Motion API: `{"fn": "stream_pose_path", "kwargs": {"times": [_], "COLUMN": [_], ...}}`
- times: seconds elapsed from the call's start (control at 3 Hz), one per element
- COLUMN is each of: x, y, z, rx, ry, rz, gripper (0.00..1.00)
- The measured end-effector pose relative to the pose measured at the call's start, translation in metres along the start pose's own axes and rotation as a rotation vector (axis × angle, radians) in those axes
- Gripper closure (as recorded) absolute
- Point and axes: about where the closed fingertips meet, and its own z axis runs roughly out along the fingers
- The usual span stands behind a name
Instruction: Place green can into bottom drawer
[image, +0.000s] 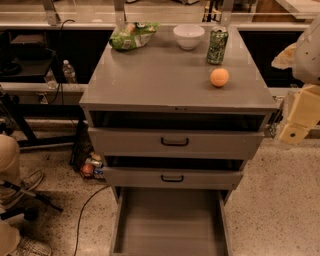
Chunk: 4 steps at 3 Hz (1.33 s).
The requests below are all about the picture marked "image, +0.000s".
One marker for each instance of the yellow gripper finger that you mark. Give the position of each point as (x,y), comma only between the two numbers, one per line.
(303,116)
(285,58)

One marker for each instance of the green soda can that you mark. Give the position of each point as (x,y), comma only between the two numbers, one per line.
(217,45)

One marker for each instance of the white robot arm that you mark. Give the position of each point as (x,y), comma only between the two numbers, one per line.
(303,57)

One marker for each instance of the grey metal drawer cabinet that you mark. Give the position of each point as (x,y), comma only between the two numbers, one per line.
(163,87)

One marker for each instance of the grey open bottom drawer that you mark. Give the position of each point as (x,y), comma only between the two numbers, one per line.
(170,222)

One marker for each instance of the grey top drawer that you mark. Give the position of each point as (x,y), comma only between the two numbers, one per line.
(175,143)

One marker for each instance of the grey middle drawer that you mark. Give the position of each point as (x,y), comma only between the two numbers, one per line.
(172,178)

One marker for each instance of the silver can on floor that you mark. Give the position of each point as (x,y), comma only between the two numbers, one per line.
(94,162)

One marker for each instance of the orange fruit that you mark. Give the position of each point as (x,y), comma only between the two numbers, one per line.
(219,77)

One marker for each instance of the white ceramic bowl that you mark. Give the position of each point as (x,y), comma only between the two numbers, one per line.
(188,36)

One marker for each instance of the green chip bag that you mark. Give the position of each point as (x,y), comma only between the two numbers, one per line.
(134,35)

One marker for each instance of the clear water bottle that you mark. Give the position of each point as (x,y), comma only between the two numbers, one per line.
(69,72)
(51,80)

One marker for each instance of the black mesh basket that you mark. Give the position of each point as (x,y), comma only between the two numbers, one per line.
(81,150)

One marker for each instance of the red apple on floor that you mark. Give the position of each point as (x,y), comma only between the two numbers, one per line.
(87,170)

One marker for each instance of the black chair base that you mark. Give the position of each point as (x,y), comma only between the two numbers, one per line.
(27,210)

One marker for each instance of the grey sneaker upper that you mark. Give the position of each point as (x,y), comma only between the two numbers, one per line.
(10,197)

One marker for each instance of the grey sneaker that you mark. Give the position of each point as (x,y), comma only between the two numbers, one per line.
(10,197)
(30,247)

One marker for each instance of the grey sneaker lower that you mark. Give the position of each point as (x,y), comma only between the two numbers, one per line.
(30,247)

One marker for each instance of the black table leg frame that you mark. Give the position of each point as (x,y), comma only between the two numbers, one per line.
(11,109)

